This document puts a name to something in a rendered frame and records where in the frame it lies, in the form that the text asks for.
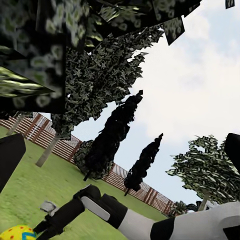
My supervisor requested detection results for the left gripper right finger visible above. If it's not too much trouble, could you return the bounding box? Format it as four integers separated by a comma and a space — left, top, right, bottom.
224, 133, 240, 173

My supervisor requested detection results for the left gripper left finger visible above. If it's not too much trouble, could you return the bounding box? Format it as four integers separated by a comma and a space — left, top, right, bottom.
0, 133, 26, 193

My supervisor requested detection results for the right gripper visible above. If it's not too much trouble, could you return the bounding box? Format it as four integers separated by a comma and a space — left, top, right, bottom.
34, 204, 76, 240

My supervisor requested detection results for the easter egg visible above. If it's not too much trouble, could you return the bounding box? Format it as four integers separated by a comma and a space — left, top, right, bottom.
0, 225, 39, 240

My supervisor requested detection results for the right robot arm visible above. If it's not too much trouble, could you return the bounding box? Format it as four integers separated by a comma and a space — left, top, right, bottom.
34, 184, 240, 240

